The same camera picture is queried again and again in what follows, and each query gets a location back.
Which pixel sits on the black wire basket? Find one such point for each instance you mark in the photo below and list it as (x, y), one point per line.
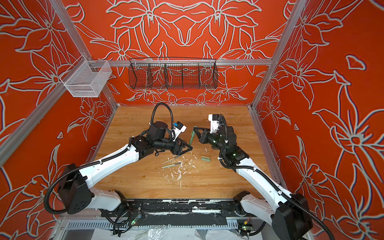
(173, 74)

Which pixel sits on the white cable duct strip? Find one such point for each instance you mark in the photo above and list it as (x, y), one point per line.
(105, 225)

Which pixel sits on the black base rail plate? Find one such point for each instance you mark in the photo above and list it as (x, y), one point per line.
(220, 207)

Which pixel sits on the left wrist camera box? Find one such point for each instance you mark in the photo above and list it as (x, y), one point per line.
(178, 128)

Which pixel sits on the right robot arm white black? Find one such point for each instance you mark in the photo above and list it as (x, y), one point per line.
(285, 212)

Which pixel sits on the green pen body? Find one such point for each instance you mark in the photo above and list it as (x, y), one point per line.
(192, 137)

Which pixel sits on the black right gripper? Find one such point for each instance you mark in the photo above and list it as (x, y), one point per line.
(203, 138)

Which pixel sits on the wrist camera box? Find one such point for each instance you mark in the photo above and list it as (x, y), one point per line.
(214, 123)
(178, 128)

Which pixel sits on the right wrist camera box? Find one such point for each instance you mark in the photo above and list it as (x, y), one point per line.
(214, 123)

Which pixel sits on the clear mesh bin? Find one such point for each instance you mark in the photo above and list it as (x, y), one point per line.
(86, 79)

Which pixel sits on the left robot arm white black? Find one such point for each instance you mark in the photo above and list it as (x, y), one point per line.
(76, 187)

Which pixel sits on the beige pen on table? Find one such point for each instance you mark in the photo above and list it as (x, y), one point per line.
(169, 160)

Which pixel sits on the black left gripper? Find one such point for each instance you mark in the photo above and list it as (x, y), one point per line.
(179, 150)

